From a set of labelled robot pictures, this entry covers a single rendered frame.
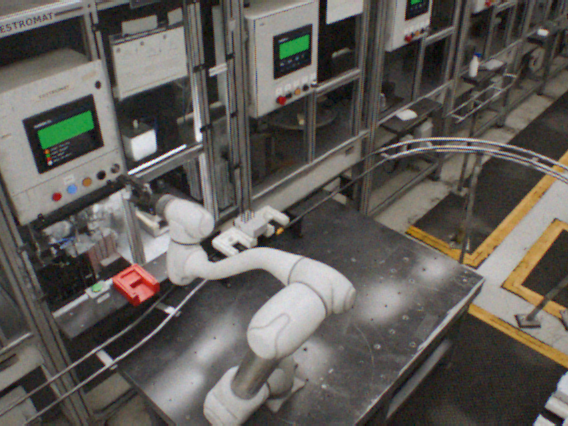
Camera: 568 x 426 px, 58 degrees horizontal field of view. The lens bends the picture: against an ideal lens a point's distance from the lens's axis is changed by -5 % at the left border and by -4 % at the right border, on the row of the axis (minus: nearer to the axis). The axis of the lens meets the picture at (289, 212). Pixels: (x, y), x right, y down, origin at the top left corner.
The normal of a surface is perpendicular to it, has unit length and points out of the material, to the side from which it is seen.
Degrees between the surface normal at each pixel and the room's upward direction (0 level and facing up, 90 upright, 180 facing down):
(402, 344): 0
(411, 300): 0
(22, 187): 90
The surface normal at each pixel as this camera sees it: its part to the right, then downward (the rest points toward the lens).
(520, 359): 0.00, -0.79
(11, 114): 0.73, 0.41
